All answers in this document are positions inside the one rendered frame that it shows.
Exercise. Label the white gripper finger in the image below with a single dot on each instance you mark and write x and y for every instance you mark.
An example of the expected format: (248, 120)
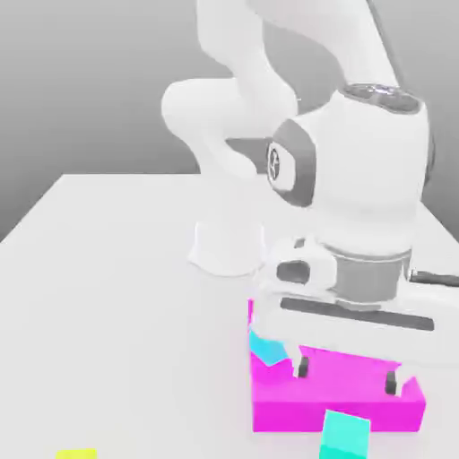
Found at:
(301, 362)
(393, 382)

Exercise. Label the small yellow cube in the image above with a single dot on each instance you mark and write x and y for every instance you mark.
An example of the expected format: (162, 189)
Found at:
(76, 454)

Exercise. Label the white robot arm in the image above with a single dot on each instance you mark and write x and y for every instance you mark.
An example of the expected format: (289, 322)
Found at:
(365, 172)

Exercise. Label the large magenta box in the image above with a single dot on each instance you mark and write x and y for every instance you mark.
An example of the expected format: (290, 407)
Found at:
(340, 401)

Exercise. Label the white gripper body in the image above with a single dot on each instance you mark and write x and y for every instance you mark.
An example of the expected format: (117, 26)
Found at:
(344, 333)

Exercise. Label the small turquoise cube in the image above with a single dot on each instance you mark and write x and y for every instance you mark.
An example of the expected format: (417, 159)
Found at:
(344, 435)

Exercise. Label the small cyan cube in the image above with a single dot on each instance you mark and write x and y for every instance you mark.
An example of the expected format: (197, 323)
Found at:
(267, 349)

